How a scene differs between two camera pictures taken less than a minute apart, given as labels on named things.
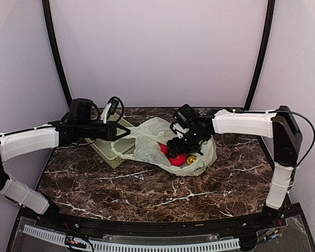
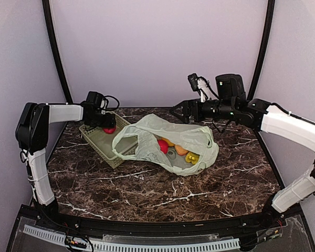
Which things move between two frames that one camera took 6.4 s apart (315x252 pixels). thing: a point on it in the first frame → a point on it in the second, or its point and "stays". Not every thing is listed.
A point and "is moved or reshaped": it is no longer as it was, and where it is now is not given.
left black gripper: (111, 132) → (108, 122)
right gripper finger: (172, 153) → (182, 118)
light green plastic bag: (142, 142) stays
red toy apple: (178, 161) is moved or reshaped
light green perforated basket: (125, 146) stays
